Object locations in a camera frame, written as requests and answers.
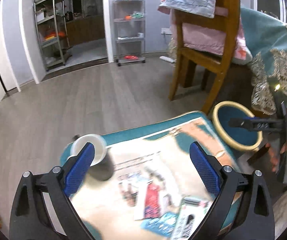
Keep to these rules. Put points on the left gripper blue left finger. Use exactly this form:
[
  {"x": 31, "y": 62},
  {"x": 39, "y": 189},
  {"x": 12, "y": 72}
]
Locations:
[{"x": 77, "y": 171}]

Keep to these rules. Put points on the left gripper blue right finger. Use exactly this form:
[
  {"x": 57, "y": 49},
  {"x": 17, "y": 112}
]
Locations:
[{"x": 203, "y": 164}]

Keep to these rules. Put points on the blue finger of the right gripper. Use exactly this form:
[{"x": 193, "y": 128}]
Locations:
[{"x": 245, "y": 123}]

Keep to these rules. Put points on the white green paper box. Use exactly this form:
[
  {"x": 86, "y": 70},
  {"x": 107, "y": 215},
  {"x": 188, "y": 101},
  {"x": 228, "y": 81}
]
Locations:
[{"x": 192, "y": 211}]

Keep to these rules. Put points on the blue yellow-rimmed trash bin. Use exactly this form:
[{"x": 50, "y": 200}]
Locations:
[{"x": 237, "y": 138}]

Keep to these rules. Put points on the teal orange patterned mat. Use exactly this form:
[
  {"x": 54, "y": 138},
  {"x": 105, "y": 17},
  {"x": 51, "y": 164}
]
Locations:
[{"x": 153, "y": 172}]

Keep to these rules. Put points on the teal blister pill pack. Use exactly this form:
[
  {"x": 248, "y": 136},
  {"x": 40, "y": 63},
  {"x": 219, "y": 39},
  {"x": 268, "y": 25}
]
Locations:
[{"x": 163, "y": 225}]

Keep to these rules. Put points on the teal lace tablecloth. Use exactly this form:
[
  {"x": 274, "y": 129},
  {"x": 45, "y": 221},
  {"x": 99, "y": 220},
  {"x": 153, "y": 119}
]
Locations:
[{"x": 266, "y": 38}]

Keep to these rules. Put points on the pink cushion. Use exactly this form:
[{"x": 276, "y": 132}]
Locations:
[{"x": 212, "y": 41}]

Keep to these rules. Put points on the white power strip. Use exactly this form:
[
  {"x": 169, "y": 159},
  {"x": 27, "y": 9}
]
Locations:
[{"x": 167, "y": 59}]

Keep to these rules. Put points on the wooden chair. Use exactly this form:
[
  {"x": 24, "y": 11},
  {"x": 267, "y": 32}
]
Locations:
[{"x": 188, "y": 58}]

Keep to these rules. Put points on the grey rolling cart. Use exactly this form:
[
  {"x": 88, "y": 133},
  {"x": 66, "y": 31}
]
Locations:
[{"x": 129, "y": 19}]

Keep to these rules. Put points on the grey metal shelf rack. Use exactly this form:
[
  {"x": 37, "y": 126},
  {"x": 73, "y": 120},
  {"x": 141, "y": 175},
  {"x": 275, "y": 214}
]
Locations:
[{"x": 52, "y": 32}]

